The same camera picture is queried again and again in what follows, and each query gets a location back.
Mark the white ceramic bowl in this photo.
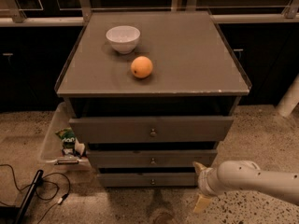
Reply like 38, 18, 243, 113
106, 25, 141, 54

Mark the black bar stand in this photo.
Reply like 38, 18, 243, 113
13, 170, 44, 224

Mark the clear plastic bin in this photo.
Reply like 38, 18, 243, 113
39, 103, 91, 170

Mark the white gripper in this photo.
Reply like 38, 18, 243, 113
192, 161, 220, 214

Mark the green snack bag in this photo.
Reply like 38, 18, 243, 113
55, 127, 76, 155

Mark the metal railing frame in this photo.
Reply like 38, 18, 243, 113
0, 0, 298, 26

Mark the black cable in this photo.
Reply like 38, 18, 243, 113
0, 163, 72, 224

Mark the grey middle drawer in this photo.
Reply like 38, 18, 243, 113
87, 149, 217, 168

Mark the grey bottom drawer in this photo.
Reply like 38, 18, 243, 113
97, 173, 197, 187

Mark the grey drawer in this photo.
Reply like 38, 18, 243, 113
69, 116, 233, 144
87, 149, 217, 168
97, 173, 197, 187

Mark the grey top drawer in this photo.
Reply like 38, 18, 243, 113
69, 116, 233, 144

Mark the white post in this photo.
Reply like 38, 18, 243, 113
276, 74, 299, 118

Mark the grey drawer cabinet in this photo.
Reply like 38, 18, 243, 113
56, 12, 250, 175

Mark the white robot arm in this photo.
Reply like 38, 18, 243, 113
193, 161, 299, 213

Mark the orange fruit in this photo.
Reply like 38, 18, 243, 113
131, 56, 153, 78

